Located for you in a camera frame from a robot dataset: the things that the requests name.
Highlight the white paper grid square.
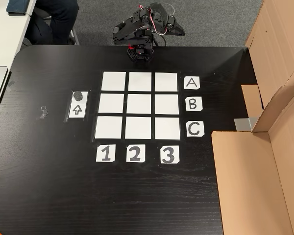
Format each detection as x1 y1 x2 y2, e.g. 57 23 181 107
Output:
154 94 180 115
154 117 181 141
128 71 152 92
124 117 152 140
154 72 178 93
101 71 127 91
95 116 123 140
126 94 152 115
98 94 125 114

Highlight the paper sheet letter A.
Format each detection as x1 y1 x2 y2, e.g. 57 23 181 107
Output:
183 76 200 90

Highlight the paper sheet letter B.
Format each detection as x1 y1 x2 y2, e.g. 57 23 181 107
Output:
185 96 203 112

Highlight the gray chair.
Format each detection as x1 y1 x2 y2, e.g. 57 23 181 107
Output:
68 24 80 46

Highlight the large brown cardboard sheet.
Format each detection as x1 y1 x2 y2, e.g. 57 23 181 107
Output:
241 0 294 133
211 87 294 235

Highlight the person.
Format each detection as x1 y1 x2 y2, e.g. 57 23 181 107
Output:
24 0 80 46

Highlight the paper sheet letter C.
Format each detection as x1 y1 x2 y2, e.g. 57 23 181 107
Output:
186 121 205 138

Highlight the paper sheet number 3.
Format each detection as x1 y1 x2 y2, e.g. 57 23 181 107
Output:
160 145 180 164

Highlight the white arrow paper sheet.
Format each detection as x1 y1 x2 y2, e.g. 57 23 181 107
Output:
68 91 88 119

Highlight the paper sheet number 2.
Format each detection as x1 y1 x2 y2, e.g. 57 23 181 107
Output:
126 144 146 163

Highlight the dark notebook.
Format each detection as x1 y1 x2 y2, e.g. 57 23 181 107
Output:
6 0 30 17

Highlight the paper sheet number 1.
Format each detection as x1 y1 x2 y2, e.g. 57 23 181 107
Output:
96 144 116 163

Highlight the crumpled gray tape piece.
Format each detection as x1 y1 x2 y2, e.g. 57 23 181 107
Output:
35 105 49 121

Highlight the white desk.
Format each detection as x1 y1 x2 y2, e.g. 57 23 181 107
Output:
0 0 37 68

